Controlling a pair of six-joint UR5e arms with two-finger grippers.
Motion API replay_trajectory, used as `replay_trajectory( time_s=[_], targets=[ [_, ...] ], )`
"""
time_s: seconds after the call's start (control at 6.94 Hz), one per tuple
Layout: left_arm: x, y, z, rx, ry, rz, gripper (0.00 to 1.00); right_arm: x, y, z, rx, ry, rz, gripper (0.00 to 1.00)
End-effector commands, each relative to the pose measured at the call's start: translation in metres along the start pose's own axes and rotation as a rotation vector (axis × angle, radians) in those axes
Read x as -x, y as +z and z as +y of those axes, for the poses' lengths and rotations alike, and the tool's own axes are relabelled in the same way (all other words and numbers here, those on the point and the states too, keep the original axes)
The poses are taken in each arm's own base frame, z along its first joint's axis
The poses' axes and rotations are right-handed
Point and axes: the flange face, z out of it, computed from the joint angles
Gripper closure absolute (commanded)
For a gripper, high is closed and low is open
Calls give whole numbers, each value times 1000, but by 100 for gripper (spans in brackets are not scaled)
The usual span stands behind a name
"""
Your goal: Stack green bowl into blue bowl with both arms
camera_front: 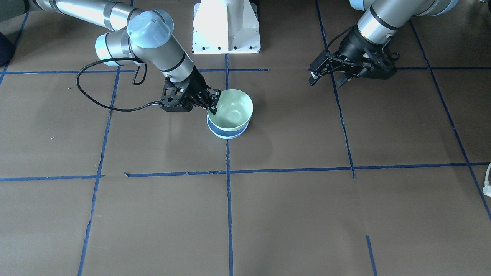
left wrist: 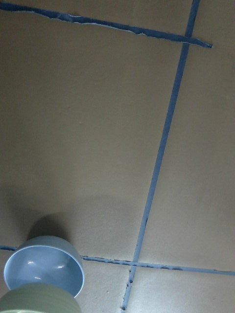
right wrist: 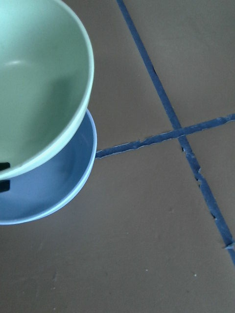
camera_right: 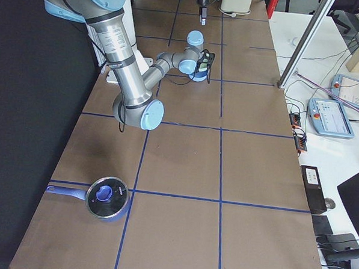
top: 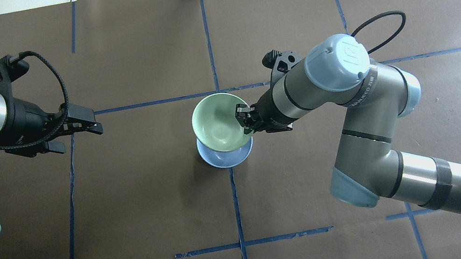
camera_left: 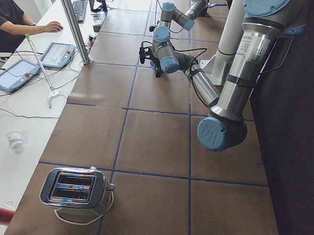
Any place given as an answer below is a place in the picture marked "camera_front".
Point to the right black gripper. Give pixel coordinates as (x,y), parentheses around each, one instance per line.
(195,86)

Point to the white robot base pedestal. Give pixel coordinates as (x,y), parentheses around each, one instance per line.
(226,27)

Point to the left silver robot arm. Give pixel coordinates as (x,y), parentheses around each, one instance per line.
(382,19)

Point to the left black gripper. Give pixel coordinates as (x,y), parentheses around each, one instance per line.
(351,48)

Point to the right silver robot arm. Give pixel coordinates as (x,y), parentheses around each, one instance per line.
(139,37)

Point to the white plug with cable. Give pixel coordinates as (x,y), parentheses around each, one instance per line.
(486,190)

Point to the blue bowl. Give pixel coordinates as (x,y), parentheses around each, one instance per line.
(225,134)

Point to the green bowl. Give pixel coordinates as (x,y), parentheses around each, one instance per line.
(233,110)

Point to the dark object at table edge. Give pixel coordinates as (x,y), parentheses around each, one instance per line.
(7,50)

